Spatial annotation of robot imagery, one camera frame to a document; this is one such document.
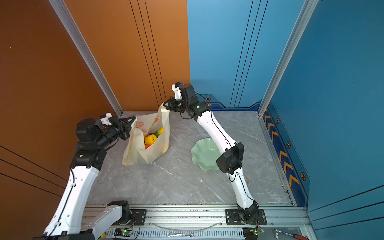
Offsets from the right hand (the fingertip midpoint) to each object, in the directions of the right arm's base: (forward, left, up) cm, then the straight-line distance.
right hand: (162, 104), depth 78 cm
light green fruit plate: (-11, -23, -33) cm, 41 cm away
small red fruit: (-17, +9, -15) cm, 24 cm away
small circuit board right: (-52, -45, -35) cm, 77 cm away
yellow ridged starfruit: (-7, +11, -22) cm, 26 cm away
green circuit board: (-52, +18, -35) cm, 66 cm away
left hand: (-14, +8, +6) cm, 17 cm away
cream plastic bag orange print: (-18, +16, -19) cm, 31 cm away
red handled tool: (-54, -65, -35) cm, 92 cm away
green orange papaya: (0, +7, -24) cm, 25 cm away
